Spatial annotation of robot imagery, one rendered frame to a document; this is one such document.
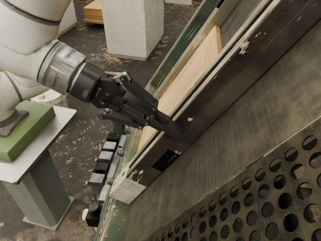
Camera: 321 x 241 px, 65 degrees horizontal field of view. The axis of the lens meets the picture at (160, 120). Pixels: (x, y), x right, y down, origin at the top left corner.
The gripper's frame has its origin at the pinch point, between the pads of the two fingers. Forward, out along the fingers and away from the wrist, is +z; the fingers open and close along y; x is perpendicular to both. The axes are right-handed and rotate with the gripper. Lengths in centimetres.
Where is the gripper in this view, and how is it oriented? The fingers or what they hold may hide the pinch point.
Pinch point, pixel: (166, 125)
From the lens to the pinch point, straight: 54.1
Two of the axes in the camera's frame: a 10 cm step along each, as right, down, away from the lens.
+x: 1.4, -6.4, 7.6
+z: 8.6, 4.6, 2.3
